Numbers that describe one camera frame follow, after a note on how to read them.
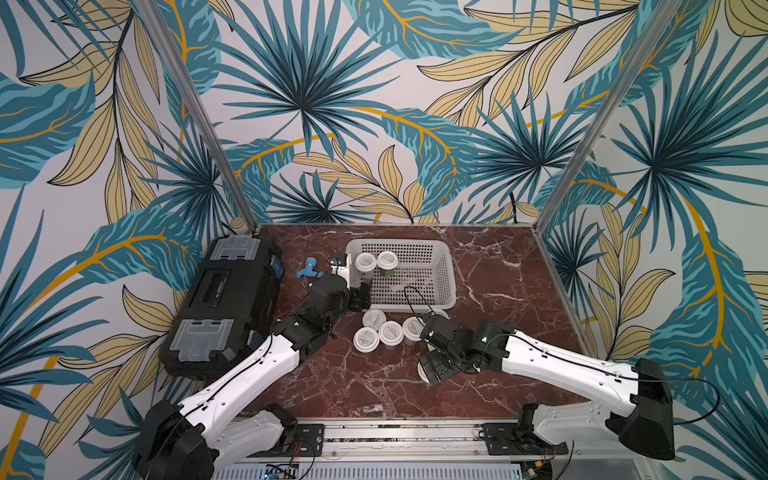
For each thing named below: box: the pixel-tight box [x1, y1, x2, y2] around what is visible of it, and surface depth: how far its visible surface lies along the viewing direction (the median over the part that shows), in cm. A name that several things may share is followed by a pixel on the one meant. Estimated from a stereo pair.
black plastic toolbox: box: [159, 234, 285, 379], surface depth 80 cm
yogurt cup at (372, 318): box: [362, 308, 387, 330], surface depth 91 cm
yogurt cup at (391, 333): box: [378, 320, 405, 347], surface depth 86 cm
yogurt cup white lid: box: [355, 252, 377, 273], surface depth 100 cm
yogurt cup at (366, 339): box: [353, 326, 380, 353], surface depth 85 cm
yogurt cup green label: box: [377, 250, 399, 277], surface depth 100 cm
